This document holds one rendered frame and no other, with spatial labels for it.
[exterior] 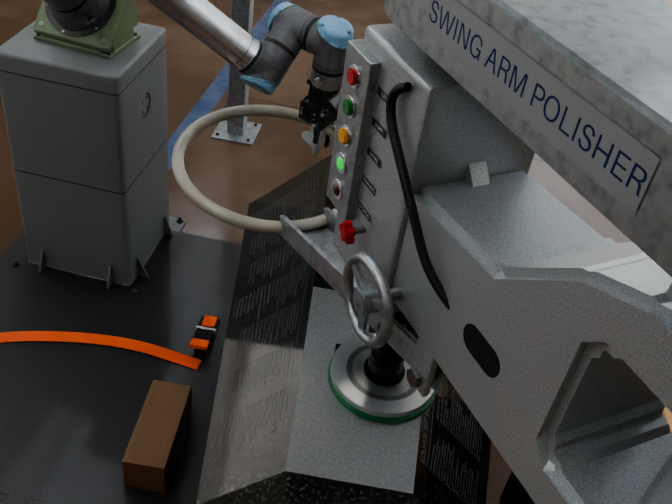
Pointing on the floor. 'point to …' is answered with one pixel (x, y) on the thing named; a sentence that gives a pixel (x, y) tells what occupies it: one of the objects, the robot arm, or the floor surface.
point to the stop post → (243, 10)
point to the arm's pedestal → (90, 153)
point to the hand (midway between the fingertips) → (322, 148)
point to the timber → (157, 436)
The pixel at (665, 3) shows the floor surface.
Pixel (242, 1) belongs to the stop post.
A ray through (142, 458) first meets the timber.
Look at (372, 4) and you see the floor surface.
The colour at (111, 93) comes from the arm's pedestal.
